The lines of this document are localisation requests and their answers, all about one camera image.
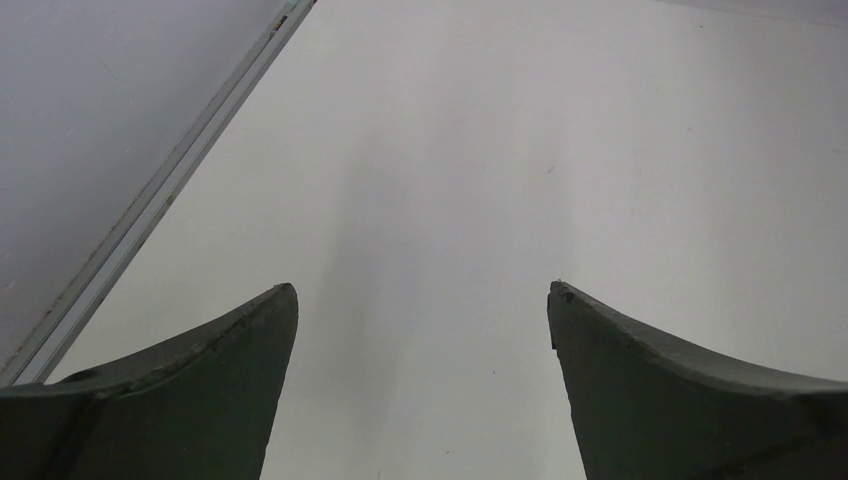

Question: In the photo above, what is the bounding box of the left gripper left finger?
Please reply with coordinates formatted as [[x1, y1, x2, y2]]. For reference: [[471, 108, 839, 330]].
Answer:
[[1, 284, 298, 479]]

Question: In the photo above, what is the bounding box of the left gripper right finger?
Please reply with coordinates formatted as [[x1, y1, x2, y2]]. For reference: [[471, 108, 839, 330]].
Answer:
[[547, 281, 847, 479]]

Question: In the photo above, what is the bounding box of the aluminium frame rail left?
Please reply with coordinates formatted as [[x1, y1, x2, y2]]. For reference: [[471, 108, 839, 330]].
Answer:
[[1, 1, 312, 386]]

